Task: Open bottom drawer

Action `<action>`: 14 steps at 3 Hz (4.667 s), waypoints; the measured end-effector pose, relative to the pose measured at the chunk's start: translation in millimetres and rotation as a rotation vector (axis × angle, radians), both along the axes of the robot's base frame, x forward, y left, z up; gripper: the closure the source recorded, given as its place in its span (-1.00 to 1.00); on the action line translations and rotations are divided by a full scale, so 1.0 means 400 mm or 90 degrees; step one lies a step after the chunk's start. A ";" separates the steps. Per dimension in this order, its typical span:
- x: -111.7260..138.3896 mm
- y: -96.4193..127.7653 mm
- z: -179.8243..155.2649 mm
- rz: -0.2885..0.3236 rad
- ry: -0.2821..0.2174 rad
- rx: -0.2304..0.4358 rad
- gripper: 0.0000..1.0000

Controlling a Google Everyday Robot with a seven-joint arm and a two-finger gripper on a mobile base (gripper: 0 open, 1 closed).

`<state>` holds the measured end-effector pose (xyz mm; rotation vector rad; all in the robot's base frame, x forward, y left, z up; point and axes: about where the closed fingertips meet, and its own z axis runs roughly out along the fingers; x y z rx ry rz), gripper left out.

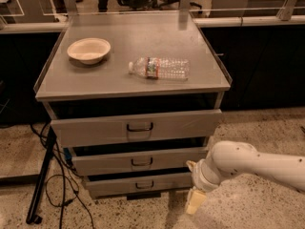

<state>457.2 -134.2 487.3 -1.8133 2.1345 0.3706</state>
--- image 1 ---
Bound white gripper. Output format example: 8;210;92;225
185;158;221;215

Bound grey bottom drawer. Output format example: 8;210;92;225
84;172;192;198

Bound grey drawer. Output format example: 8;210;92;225
84;172;192;198
51;110;221;147
72;147;207;176

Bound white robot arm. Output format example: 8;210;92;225
185;141;305;215

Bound grey drawer cabinet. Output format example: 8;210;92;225
33;10;233;200

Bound grey middle drawer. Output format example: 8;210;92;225
72;147;207;176

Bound grey top drawer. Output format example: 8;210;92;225
51;110;221;147

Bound clear plastic water bottle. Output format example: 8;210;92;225
128;57;190;80

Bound black metal stand leg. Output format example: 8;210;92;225
26;128;56;224

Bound white paper bowl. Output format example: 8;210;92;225
67;38;111;65

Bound white counter ledge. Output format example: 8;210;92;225
0;15;305;34

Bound black floor cable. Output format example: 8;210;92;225
30;122;96;229

